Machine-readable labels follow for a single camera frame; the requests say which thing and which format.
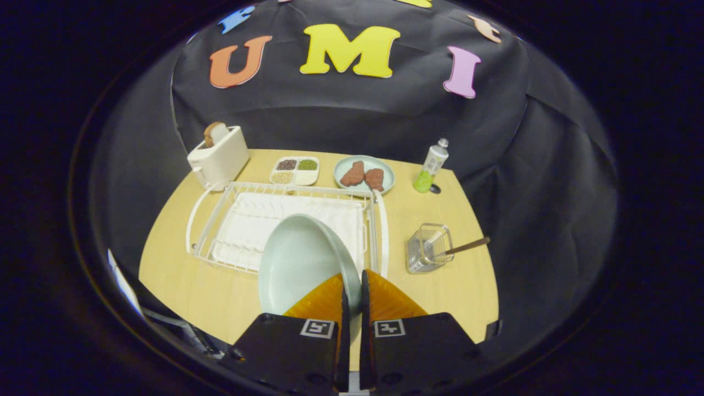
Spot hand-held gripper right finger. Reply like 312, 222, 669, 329
359, 269, 479, 394

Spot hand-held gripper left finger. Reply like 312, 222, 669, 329
228, 273, 351, 394

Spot white wire dish rack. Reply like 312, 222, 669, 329
186, 180, 389, 279

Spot wooden-handled spoon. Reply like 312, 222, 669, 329
421, 236, 491, 265

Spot pale green food plate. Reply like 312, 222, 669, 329
334, 155, 395, 196

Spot white ribbed drain tray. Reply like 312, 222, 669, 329
212, 192, 366, 271

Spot white divided condiment tray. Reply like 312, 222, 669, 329
269, 156, 320, 186

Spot green drink bottle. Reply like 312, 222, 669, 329
413, 138, 449, 194

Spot white toaster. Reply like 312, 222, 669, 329
187, 125, 250, 192

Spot black backdrop cloth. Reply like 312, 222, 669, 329
91, 0, 619, 353

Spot bread slice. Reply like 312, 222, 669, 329
203, 122, 229, 148

